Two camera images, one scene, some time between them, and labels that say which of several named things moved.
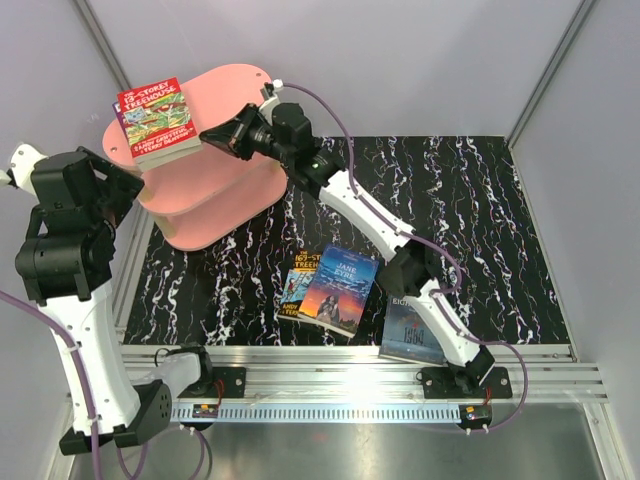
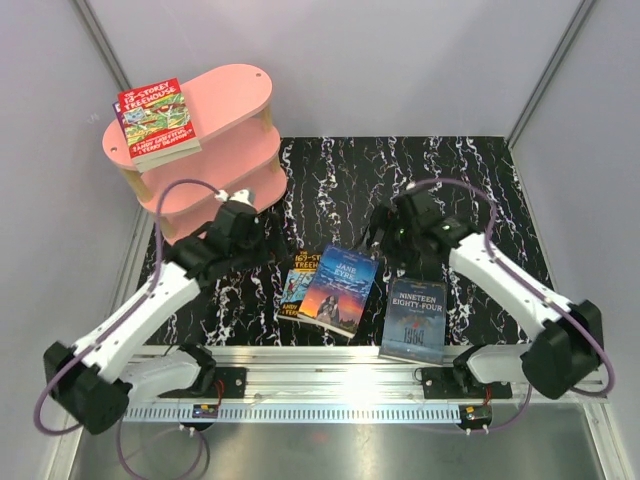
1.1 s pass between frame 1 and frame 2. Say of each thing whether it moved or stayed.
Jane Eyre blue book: stayed
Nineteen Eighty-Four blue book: stayed
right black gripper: moved
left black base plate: stayed
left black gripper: moved
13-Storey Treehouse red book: stayed
